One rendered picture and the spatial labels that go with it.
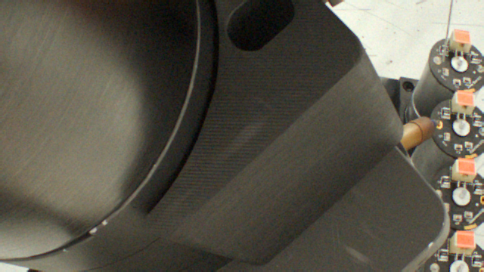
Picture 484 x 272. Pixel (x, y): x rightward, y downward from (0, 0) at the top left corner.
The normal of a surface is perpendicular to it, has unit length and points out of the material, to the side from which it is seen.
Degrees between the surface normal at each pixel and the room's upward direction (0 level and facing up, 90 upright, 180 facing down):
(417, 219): 28
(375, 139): 90
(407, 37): 0
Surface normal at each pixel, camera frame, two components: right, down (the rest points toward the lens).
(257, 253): 0.62, 0.71
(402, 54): 0.10, -0.50
